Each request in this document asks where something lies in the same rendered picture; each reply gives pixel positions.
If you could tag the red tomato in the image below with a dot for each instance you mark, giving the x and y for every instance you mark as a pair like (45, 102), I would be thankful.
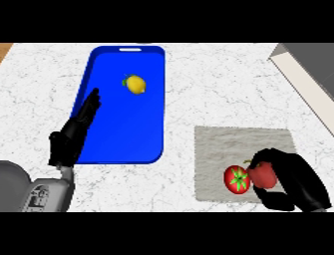
(236, 179)

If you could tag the grey and cream shelf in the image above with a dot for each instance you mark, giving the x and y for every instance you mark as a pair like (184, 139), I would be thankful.
(321, 86)

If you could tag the grey placemat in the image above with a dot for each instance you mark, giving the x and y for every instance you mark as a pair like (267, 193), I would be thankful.
(233, 149)

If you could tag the red bell pepper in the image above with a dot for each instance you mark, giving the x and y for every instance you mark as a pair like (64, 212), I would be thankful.
(262, 175)

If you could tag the yellow lemon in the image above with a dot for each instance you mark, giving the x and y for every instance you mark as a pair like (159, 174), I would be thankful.
(135, 84)

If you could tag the blue tray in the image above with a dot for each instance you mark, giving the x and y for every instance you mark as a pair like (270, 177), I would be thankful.
(125, 126)

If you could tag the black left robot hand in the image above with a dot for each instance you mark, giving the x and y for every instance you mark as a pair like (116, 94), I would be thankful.
(72, 132)

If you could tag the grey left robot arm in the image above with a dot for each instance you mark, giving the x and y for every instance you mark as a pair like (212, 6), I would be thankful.
(23, 189)

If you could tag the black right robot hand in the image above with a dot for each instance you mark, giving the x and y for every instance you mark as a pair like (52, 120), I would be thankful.
(299, 179)

